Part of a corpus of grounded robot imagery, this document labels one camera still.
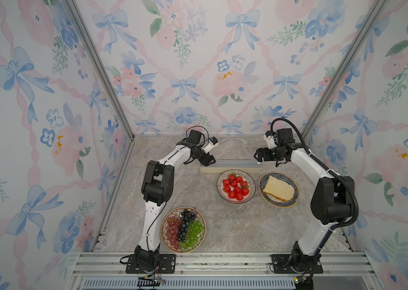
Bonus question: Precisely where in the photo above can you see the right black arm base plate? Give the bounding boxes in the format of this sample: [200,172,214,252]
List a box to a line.
[270,254,324,275]

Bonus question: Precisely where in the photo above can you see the red strawberries pile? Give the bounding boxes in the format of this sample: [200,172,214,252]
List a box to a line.
[219,174,251,203]

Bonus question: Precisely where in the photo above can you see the aluminium mounting rail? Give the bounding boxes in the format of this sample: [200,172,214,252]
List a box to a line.
[66,252,383,290]

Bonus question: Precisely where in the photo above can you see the round plate with grapes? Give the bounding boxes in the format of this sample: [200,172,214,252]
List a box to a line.
[160,206,207,254]

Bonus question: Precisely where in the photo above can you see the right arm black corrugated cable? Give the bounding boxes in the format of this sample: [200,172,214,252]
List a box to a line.
[270,117,360,262]

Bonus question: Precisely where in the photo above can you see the dark blue yellow-rimmed plate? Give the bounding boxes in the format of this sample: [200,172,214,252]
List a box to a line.
[258,172,299,208]

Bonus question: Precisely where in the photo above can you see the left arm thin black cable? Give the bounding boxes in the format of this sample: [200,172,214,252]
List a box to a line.
[120,125,212,265]

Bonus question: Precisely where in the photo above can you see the glass bowl with striped rim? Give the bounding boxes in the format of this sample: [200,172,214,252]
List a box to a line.
[217,169,256,204]

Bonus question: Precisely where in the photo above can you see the slice of bread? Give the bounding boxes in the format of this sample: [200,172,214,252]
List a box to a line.
[263,176,295,202]

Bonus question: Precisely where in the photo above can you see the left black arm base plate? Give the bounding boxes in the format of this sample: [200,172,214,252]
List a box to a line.
[125,254,176,274]

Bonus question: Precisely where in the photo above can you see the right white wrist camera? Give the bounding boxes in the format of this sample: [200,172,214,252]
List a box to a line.
[263,130,277,149]

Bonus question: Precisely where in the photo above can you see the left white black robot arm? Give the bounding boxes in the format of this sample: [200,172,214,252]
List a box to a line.
[128,129,218,273]

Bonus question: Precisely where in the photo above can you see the cream plastic wrap dispenser box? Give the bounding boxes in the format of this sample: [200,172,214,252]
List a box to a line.
[199,159,263,174]

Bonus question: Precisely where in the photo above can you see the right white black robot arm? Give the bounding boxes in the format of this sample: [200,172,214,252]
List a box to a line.
[254,128,359,273]

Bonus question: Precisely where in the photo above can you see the mixed colour grapes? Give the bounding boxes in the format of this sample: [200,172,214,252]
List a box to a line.
[163,208,205,251]

